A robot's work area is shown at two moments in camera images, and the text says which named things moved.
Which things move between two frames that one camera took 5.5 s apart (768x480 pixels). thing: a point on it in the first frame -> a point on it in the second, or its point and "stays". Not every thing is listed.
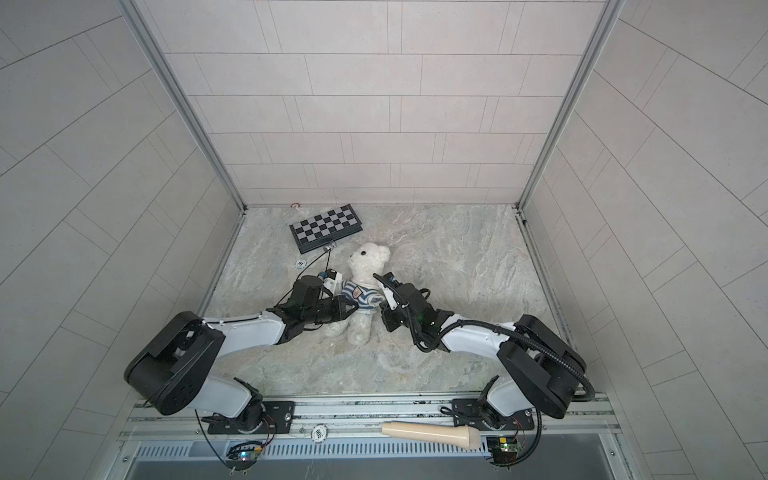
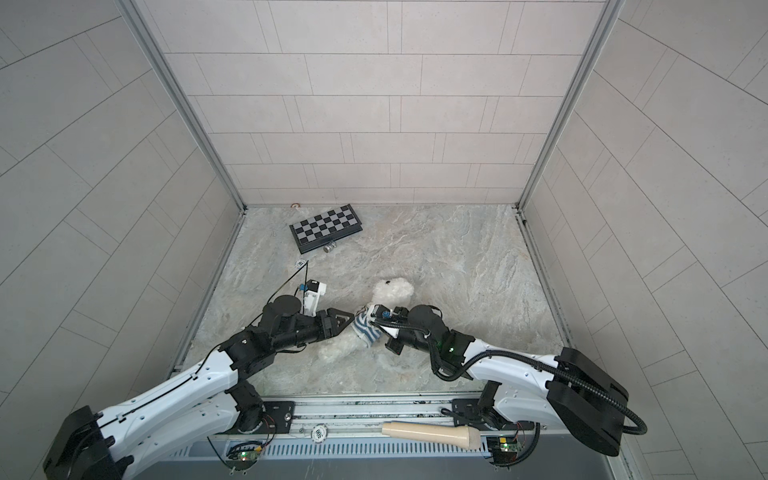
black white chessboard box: x=325 y=228 stays
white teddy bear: x=366 y=264 -> x=348 y=345
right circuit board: x=504 y=449 stays
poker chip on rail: x=319 y=433 stays
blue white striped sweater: x=365 y=297 -> x=364 y=327
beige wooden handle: x=459 y=435 stays
